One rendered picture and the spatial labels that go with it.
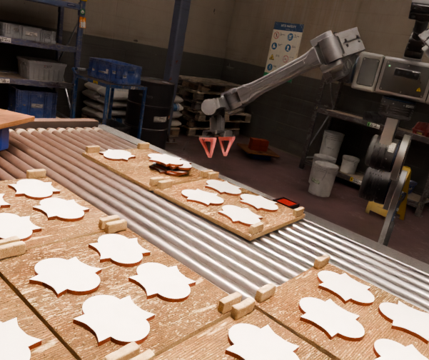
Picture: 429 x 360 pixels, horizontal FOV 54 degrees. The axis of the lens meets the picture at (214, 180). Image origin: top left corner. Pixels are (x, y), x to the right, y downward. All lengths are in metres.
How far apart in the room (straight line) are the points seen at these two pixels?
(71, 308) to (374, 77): 1.49
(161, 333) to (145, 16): 6.50
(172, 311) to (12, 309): 0.28
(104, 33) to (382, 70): 5.30
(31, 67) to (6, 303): 4.92
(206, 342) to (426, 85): 1.41
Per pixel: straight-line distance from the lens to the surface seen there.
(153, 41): 7.21
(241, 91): 1.52
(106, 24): 6.76
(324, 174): 5.09
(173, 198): 1.41
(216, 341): 0.82
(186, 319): 0.85
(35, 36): 5.63
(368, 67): 1.92
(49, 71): 5.78
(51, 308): 0.85
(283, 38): 7.36
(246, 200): 1.50
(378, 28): 6.52
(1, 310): 0.85
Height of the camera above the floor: 1.43
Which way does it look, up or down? 17 degrees down
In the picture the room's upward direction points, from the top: 11 degrees clockwise
